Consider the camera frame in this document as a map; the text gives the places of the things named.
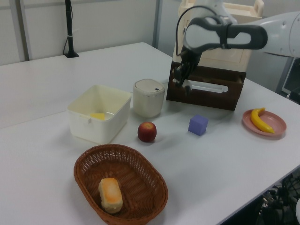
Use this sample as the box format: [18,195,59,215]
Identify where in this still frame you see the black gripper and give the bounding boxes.
[174,47,200,86]

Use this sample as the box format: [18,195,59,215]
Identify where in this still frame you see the dark wood drawer cabinet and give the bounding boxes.
[170,60,246,82]

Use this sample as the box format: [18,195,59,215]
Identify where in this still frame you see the yellow toy banana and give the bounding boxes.
[249,107,275,134]

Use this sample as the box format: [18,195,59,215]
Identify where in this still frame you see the toy bread loaf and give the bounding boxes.
[97,178,123,214]

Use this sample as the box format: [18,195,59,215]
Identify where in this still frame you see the small cream lidded trash can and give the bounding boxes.
[133,79,165,118]

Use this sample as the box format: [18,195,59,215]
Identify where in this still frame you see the purple cube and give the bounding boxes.
[188,114,209,136]

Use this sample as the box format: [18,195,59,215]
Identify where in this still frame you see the red apple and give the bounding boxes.
[137,121,157,143]

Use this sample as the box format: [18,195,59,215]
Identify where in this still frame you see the yellow block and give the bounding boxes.
[90,112,105,121]

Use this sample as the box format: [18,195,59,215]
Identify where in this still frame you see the cream open plastic bin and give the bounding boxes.
[67,84,132,145]

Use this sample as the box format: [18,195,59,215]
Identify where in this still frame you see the pink plate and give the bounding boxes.
[242,109,287,139]

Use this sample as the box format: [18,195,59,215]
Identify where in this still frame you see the grey monitor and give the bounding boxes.
[280,57,300,105]

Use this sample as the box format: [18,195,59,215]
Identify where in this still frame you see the brown wicker basket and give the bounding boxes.
[74,143,169,225]

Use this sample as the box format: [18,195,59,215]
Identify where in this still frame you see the wooden drawer with white handle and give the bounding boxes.
[166,66,245,111]

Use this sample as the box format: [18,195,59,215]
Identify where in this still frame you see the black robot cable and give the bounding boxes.
[175,5,232,57]

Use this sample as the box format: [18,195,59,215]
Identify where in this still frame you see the black camera stand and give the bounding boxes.
[63,0,79,59]

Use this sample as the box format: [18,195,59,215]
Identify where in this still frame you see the tangled black cables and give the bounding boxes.
[253,164,300,225]

